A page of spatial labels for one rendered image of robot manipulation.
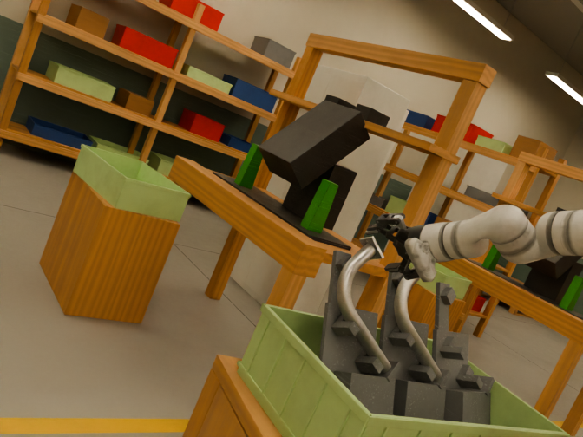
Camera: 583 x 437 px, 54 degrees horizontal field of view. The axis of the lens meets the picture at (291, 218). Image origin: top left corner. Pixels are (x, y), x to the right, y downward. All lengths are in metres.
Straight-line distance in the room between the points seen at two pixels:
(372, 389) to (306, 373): 0.18
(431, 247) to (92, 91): 5.63
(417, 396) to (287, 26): 6.96
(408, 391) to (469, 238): 0.44
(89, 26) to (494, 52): 6.98
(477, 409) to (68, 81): 5.53
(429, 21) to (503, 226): 8.69
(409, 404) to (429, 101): 8.78
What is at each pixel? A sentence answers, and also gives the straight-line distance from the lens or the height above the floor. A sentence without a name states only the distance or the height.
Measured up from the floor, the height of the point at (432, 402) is 0.90.
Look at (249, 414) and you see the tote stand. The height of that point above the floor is 0.79.
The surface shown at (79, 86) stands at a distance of 6.44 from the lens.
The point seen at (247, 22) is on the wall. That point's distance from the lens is 7.68.
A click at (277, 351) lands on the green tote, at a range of 1.22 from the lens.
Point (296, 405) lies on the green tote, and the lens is 1.15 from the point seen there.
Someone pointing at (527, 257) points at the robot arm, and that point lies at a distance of 1.03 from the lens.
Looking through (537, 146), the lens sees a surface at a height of 2.20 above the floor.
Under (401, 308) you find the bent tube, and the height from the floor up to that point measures 1.07.
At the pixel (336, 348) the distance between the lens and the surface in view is 1.26.
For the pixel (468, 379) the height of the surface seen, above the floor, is 0.95.
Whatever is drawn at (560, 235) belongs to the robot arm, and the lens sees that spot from 0.96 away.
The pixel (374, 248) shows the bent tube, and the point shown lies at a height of 1.17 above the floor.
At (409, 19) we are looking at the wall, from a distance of 9.31.
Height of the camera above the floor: 1.34
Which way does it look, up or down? 8 degrees down
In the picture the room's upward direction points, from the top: 23 degrees clockwise
